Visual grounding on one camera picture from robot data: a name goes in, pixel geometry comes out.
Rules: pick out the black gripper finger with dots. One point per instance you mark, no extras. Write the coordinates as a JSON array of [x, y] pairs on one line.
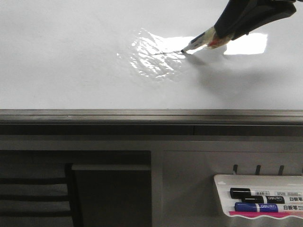
[[262, 14], [232, 14]]

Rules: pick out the black hook left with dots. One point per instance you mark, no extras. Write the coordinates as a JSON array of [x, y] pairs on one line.
[[235, 169]]

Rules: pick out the black hook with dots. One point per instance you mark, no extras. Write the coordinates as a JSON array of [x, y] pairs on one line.
[[235, 169], [281, 170], [258, 168]]

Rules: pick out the black hook right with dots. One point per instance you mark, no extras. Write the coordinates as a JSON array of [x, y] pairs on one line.
[[281, 170]]

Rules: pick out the black hook middle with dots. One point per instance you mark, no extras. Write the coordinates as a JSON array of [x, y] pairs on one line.
[[258, 168]]

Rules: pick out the white marker tray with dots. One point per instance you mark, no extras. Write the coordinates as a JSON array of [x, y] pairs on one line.
[[232, 218]]

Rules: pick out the black capped marker top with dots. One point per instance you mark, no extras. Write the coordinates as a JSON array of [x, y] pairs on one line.
[[238, 193]]

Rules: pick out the black capped marker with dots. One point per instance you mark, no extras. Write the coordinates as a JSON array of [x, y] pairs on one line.
[[273, 199], [238, 193]]

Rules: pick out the black capped marker middle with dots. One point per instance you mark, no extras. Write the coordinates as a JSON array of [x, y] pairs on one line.
[[273, 199]]

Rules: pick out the blue capped marker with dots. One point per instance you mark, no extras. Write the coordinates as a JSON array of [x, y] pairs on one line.
[[267, 207]]

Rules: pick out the dark cabinet box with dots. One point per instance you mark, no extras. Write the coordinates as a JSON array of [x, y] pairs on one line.
[[113, 195]]

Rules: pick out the black chair backrest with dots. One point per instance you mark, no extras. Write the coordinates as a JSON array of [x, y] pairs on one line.
[[39, 195]]

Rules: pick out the white whiteboard with aluminium frame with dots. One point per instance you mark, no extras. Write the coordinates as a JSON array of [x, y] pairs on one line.
[[120, 54]]

